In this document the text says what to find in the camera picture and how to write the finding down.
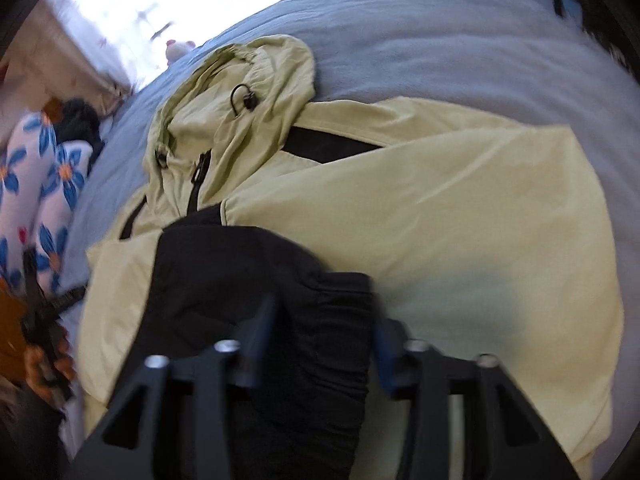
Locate yellow and black hooded jacket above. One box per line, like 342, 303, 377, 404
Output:
82, 34, 626, 480

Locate pink plush toy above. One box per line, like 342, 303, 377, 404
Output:
164, 39, 196, 66

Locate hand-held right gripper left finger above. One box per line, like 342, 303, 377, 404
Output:
67, 294, 278, 480

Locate black clothing pile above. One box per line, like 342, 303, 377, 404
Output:
52, 99, 106, 161

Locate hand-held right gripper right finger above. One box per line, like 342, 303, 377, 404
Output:
370, 317, 581, 480

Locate person's left hand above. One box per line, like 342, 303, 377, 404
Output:
24, 330, 78, 386

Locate beige curtain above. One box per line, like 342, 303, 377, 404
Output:
15, 0, 136, 106

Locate sheer white floral curtain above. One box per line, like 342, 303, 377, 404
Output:
50, 0, 326, 96

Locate wooden headboard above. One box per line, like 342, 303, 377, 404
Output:
0, 285, 31, 381

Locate grey-blue bed blanket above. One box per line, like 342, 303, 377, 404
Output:
60, 0, 640, 311

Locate floral white blue pillows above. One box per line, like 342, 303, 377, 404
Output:
0, 112, 93, 296

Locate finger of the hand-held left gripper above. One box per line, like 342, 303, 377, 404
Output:
21, 249, 42, 318
40, 284, 89, 317

